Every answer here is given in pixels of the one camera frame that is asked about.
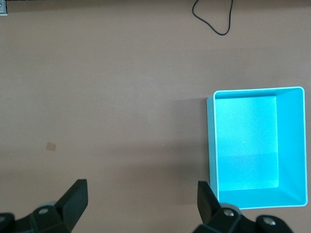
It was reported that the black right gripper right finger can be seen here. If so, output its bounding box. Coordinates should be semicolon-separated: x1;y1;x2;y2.
195;181;292;233

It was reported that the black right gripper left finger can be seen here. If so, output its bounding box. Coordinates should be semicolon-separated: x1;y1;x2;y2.
0;179;88;233

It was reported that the cyan plastic bin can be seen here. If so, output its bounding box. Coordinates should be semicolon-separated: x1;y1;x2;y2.
206;86;306;211

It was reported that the silver metal mounting bracket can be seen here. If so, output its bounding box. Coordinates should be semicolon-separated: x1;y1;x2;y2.
0;0;9;17

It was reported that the thin black looped cable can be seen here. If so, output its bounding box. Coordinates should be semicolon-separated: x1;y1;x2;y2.
191;0;235;36

